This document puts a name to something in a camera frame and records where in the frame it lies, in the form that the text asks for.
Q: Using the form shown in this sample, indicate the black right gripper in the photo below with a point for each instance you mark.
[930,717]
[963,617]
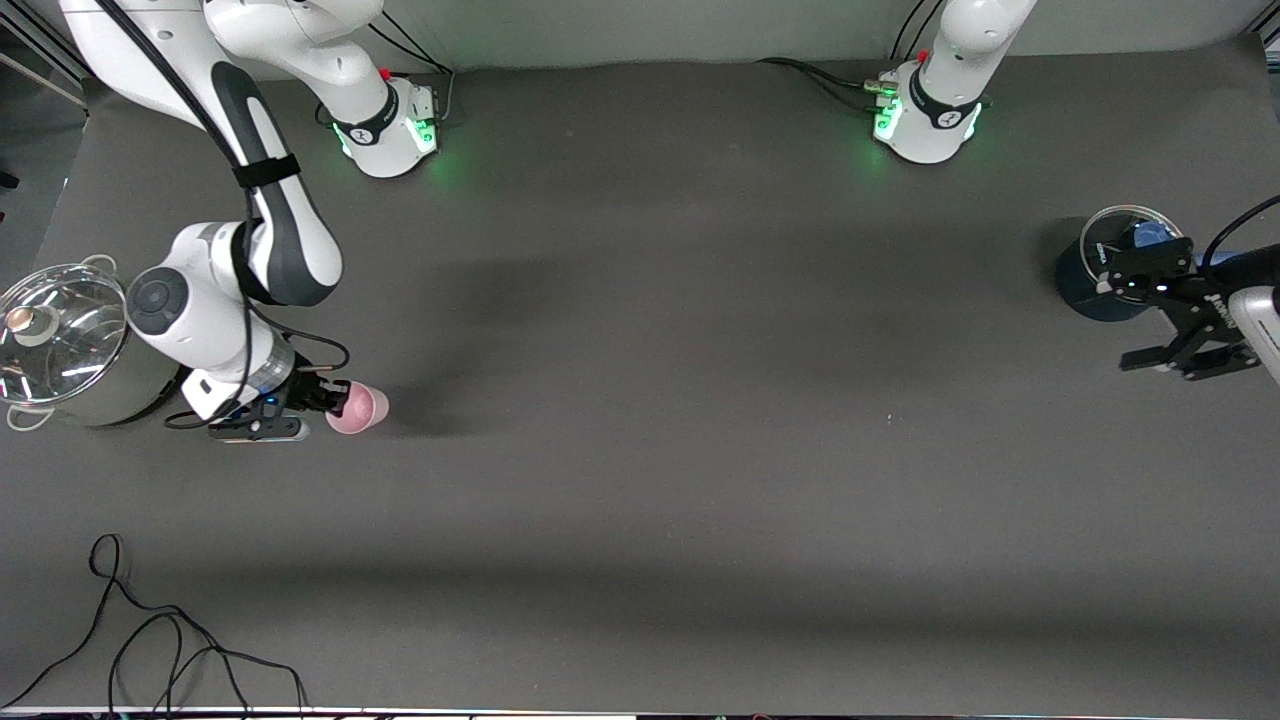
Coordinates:
[308,390]

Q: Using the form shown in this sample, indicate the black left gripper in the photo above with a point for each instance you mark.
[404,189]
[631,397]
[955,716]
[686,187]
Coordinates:
[1197,334]

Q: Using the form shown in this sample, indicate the pink plastic cup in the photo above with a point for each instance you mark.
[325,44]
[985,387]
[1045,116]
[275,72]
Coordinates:
[362,410]

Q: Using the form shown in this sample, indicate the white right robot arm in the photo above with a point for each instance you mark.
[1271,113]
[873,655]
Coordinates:
[300,240]

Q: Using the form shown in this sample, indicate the dark blue saucepan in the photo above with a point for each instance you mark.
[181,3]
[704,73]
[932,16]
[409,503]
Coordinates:
[1080,290]

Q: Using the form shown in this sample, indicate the glass lid with blue knob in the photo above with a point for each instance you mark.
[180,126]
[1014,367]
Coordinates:
[1120,225]

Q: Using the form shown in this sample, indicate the sage green cooking pot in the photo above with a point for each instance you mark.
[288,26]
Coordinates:
[140,385]

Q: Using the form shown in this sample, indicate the glass pot lid steel rim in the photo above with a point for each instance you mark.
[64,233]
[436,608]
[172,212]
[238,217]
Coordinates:
[60,335]

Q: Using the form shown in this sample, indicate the dark grey table mat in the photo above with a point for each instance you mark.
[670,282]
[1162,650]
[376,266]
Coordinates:
[640,500]

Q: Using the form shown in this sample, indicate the grey metal frame bar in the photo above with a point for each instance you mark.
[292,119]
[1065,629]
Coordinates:
[50,60]

